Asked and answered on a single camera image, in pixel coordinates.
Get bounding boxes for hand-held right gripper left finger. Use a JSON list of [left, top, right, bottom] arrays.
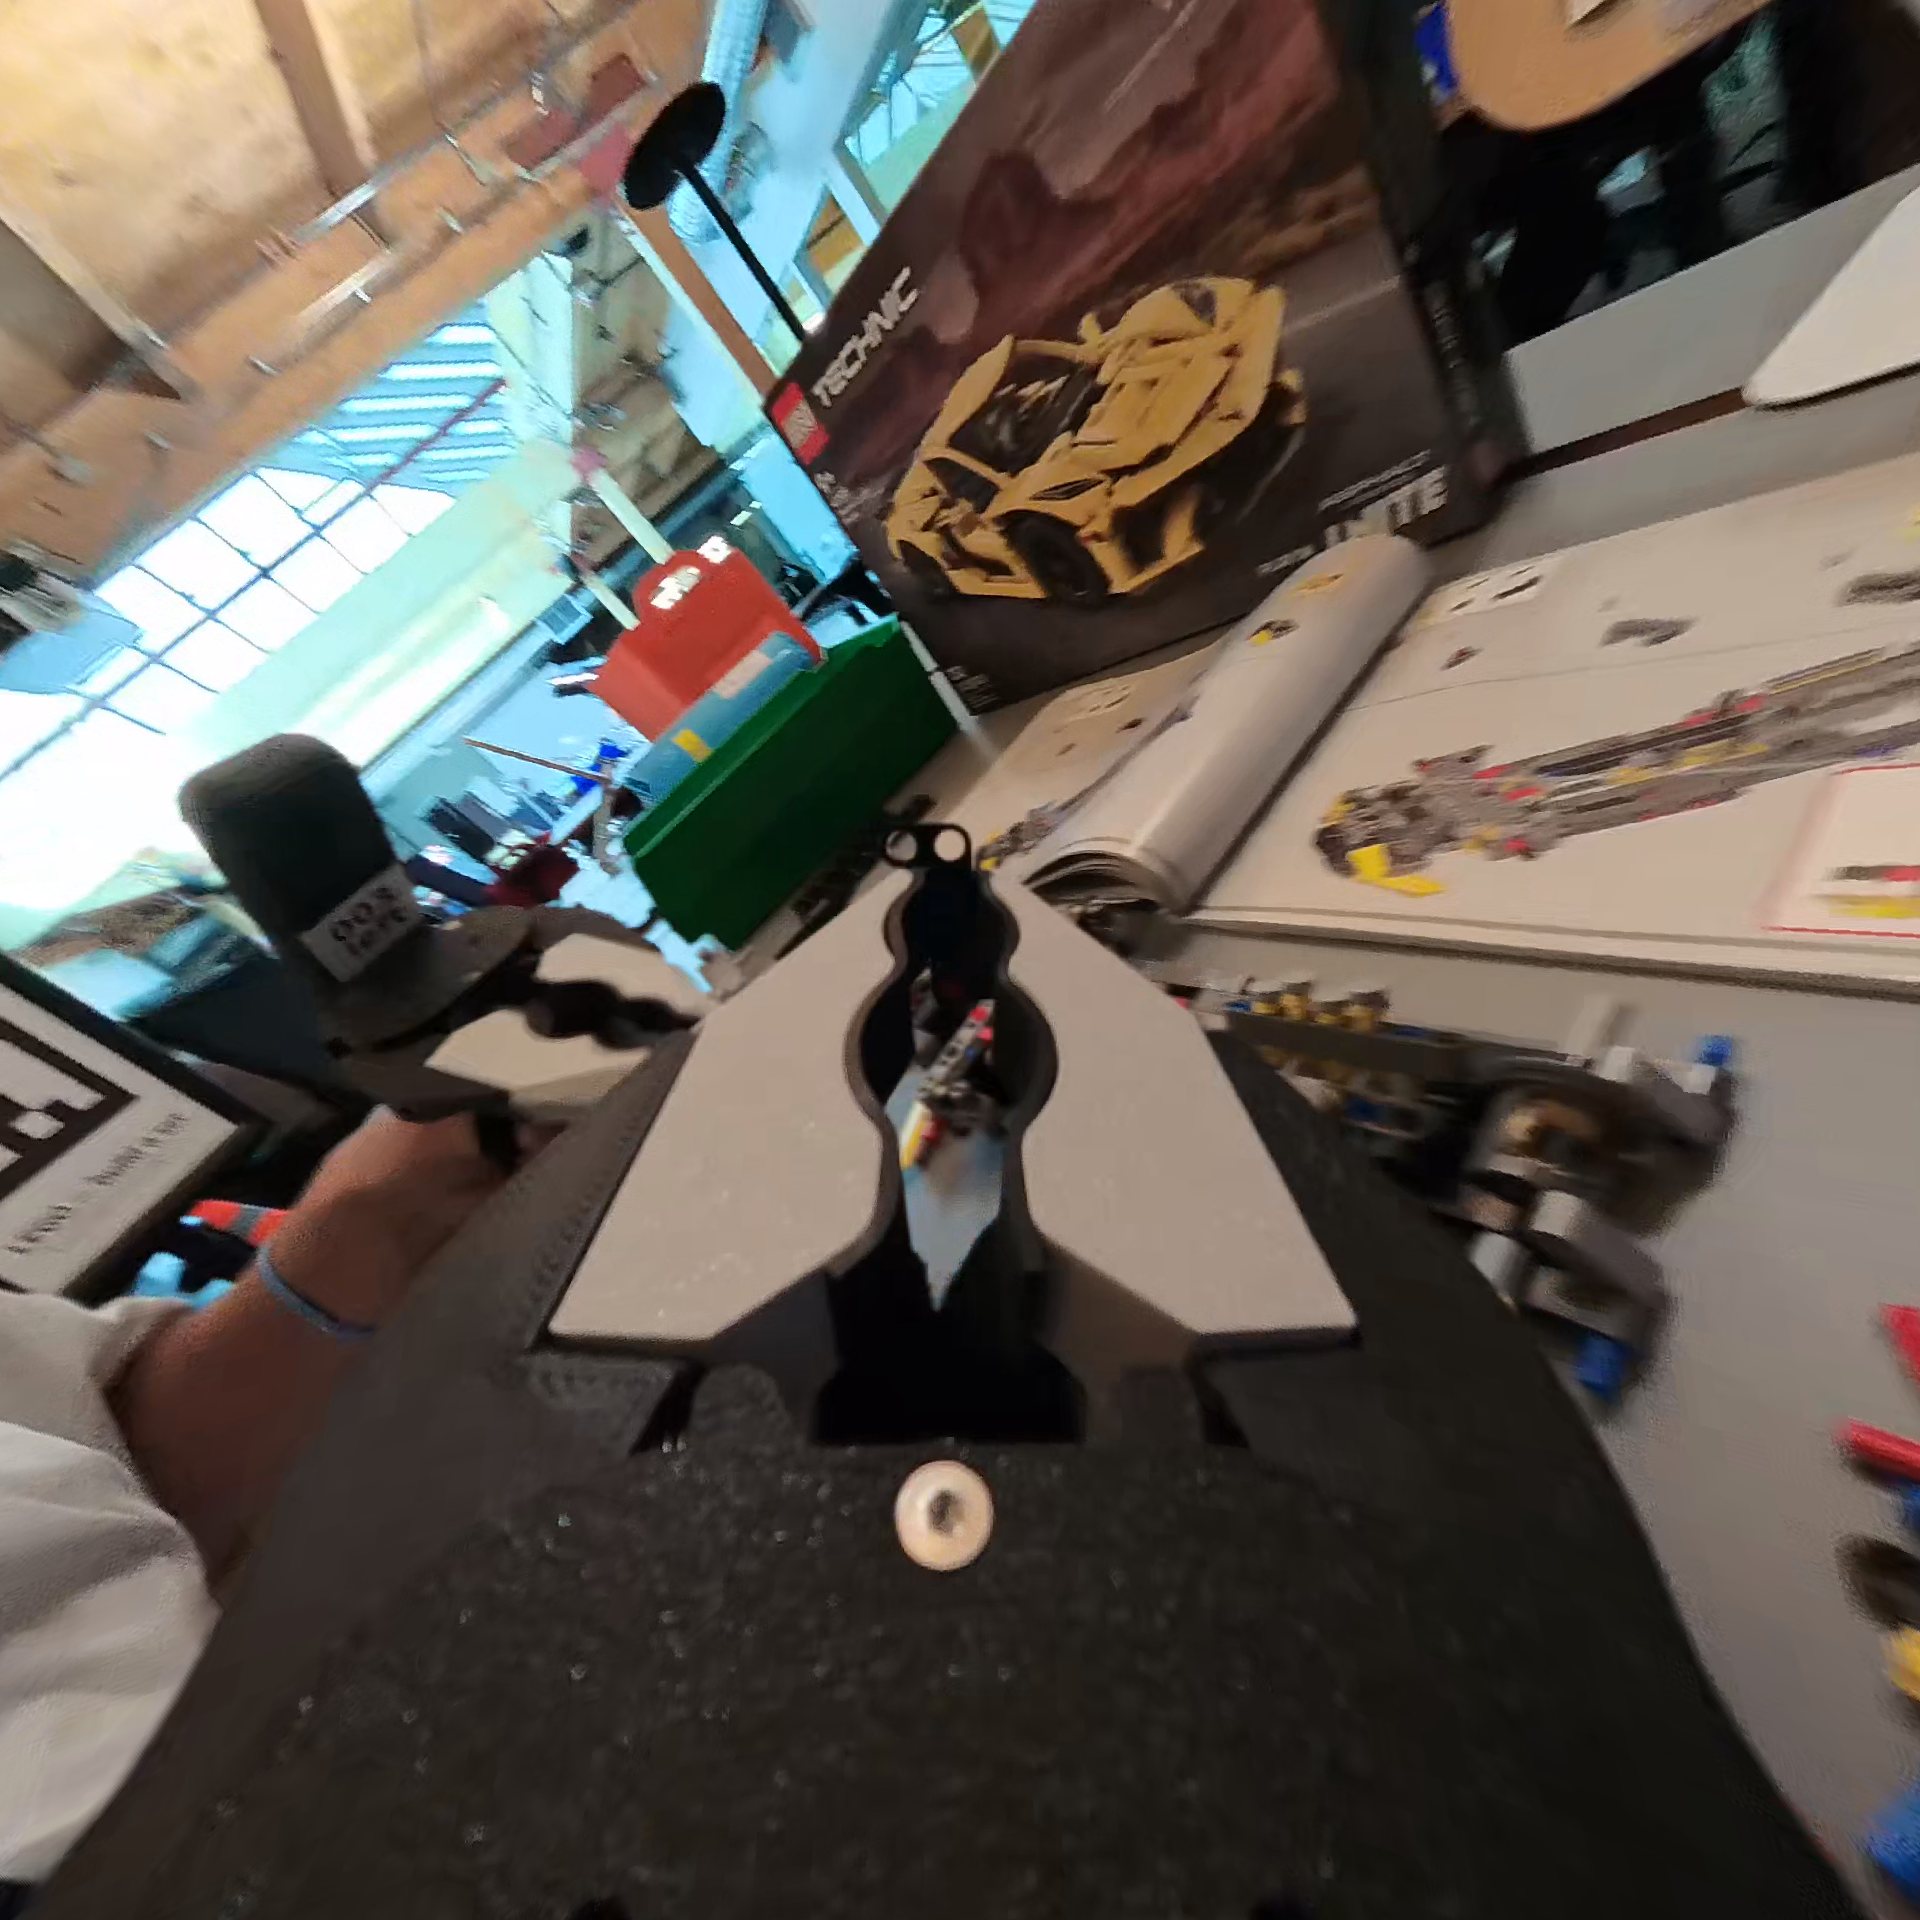
[[552, 871, 932, 1403]]

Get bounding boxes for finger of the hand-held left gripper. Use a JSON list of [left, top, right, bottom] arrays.
[[423, 1020, 664, 1127], [516, 922, 713, 1037]]

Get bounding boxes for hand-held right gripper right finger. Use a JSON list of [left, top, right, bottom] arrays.
[[984, 871, 1361, 1390]]

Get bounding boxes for lego car model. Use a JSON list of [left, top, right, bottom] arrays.
[[900, 975, 1748, 1409]]

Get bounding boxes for person's left forearm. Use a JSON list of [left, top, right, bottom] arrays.
[[112, 1252, 377, 1586]]

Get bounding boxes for lego instruction booklet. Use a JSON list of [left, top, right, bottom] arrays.
[[972, 451, 1920, 1002]]

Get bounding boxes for pile of small lego pins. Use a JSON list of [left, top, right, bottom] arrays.
[[1834, 1302, 1920, 1894]]

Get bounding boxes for lego set box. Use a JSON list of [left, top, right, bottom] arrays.
[[761, 0, 1536, 717]]

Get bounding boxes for person's left hand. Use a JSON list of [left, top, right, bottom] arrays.
[[263, 1117, 528, 1326]]

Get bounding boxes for green plastic bin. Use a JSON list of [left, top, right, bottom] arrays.
[[622, 615, 964, 954]]

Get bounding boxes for black perforated strips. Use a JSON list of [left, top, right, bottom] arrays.
[[785, 838, 905, 934]]

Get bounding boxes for blue plastic case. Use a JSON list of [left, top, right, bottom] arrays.
[[622, 630, 823, 817]]

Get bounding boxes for blue wristband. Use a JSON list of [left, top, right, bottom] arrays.
[[251, 1241, 379, 1347]]

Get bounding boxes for red plastic case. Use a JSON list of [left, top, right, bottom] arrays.
[[593, 542, 827, 742]]

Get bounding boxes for black white marker sign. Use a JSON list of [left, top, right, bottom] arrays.
[[0, 950, 275, 1302]]

